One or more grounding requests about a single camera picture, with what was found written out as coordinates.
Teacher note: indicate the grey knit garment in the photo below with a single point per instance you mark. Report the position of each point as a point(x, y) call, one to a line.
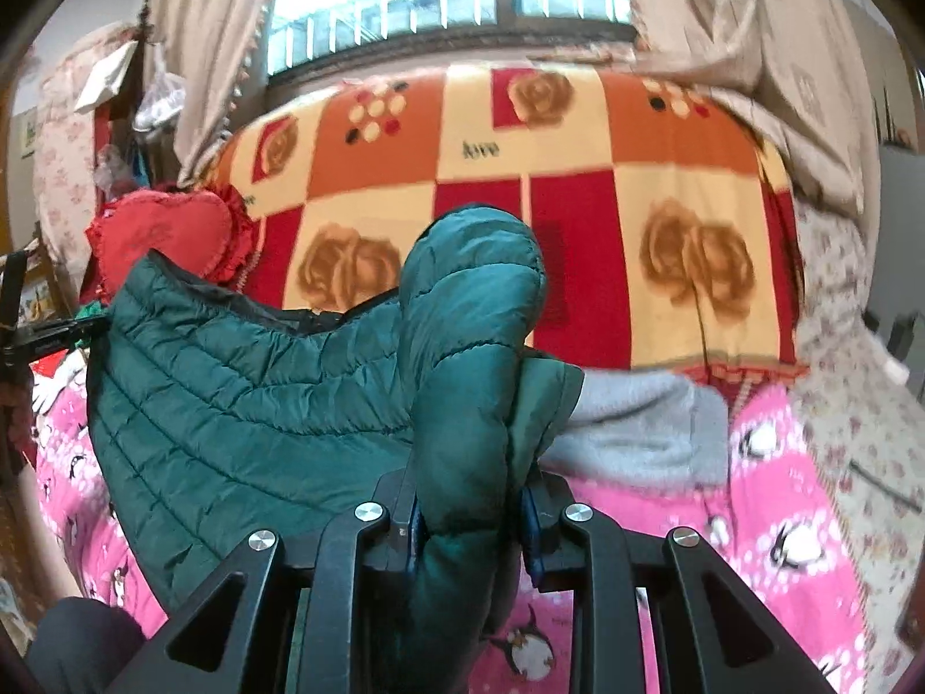
point(636, 426)

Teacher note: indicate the floral print bed sheet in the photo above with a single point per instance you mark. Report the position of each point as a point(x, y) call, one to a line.
point(853, 376)

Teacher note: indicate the clear plastic bag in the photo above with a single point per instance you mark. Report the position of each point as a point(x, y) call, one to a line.
point(160, 97)

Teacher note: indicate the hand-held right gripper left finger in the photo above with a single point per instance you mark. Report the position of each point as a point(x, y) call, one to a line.
point(405, 531)

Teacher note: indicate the pink penguin print blanket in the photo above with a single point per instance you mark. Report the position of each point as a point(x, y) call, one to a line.
point(759, 520)

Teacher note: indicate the white paper sheet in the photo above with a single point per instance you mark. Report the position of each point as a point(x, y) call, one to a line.
point(105, 76)

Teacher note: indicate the red heart-shaped frilled pillow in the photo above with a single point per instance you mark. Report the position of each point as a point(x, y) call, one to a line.
point(159, 231)

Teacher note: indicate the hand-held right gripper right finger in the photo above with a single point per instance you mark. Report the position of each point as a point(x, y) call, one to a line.
point(533, 531)

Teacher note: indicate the green quilted puffer jacket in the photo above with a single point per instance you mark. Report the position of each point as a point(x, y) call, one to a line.
point(253, 390)

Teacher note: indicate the person's dark trouser leg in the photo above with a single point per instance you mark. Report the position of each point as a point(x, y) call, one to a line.
point(87, 650)

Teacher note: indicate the floral print fabric cover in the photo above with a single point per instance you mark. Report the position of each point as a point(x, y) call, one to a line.
point(61, 159)

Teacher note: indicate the green cloth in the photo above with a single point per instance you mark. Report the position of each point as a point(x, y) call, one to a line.
point(90, 314)

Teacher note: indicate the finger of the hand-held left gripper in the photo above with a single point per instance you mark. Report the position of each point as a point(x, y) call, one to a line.
point(69, 332)

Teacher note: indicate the red orange rose print blanket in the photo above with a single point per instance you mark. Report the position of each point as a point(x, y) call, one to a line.
point(578, 231)

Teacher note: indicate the beige curtain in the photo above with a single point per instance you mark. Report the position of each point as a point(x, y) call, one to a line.
point(209, 50)
point(759, 50)

